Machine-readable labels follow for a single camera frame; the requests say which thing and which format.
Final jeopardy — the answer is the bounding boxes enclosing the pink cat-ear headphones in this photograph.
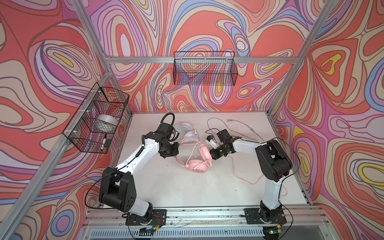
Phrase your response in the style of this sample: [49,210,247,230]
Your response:
[175,138,213,174]

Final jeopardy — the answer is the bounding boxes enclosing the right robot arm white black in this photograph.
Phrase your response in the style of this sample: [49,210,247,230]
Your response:
[210,137,293,222]

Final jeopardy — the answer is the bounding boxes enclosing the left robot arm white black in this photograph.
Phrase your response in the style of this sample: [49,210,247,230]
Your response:
[99,132,179,217]

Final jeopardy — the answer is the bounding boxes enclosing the white headphones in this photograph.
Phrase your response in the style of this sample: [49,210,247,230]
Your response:
[174,122,199,142]

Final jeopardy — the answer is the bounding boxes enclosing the black marker pen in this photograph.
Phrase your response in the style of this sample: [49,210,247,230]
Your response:
[101,134,107,151]

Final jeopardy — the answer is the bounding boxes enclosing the silver tape roll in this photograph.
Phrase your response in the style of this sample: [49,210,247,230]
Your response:
[95,114,118,132]

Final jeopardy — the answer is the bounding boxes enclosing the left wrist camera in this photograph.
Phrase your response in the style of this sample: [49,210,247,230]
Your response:
[157,112,176,141]

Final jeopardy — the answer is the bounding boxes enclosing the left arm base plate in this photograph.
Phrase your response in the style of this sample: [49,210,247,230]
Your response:
[125,209,167,227]

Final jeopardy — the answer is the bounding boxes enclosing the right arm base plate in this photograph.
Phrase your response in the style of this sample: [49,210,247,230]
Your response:
[244,206,287,226]

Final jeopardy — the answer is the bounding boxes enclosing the black wire basket left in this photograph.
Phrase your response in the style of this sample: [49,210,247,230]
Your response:
[63,83,130,154]

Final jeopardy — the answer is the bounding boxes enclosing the black wire basket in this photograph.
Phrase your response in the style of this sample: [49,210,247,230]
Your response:
[63,83,130,154]
[173,50,238,86]

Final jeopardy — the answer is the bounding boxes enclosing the black wire basket back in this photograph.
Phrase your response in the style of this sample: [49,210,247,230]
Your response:
[173,50,238,86]

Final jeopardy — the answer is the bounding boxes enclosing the aluminium front rail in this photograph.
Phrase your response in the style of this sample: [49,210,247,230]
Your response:
[84,205,330,227]

